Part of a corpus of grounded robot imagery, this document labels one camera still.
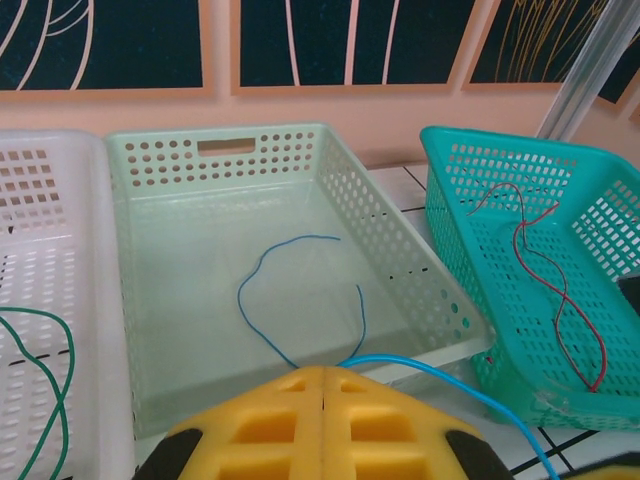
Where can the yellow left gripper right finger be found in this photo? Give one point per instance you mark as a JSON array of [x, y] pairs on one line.
[[400, 440]]

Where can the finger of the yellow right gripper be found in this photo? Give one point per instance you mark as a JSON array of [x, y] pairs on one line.
[[615, 470]]

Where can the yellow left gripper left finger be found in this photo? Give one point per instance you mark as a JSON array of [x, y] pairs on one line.
[[260, 440]]

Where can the teal plastic basket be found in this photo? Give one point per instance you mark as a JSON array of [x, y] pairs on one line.
[[505, 380]]

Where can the pale green plastic basket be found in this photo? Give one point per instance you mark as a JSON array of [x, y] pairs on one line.
[[200, 280]]

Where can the white plastic basket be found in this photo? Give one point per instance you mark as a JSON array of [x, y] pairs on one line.
[[95, 280]]

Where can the aluminium frame post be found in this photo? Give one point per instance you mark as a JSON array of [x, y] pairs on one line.
[[580, 80]]

